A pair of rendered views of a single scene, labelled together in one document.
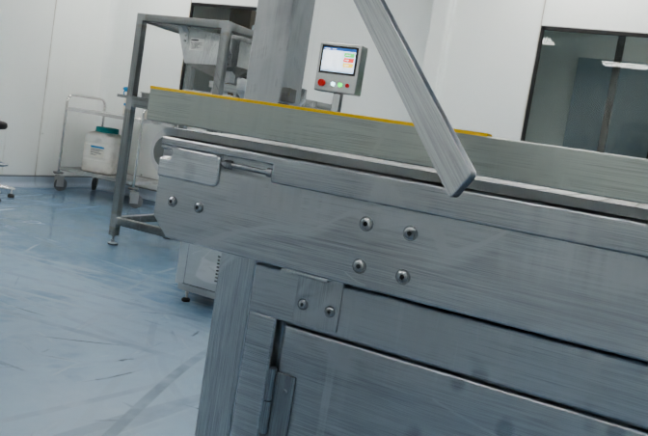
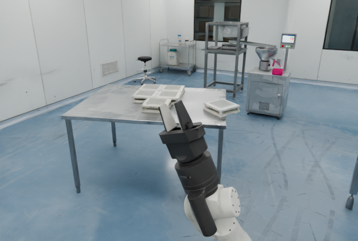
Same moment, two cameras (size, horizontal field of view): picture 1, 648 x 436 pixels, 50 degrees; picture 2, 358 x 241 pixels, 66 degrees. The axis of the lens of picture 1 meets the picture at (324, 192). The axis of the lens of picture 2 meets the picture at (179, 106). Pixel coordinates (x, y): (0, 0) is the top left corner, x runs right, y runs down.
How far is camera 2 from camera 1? 2.22 m
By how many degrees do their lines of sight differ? 15
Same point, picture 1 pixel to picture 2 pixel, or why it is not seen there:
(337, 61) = (287, 39)
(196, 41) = (227, 30)
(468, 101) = (304, 25)
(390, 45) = not seen: outside the picture
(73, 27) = (154, 15)
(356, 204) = not seen: outside the picture
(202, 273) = (254, 106)
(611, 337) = not seen: outside the picture
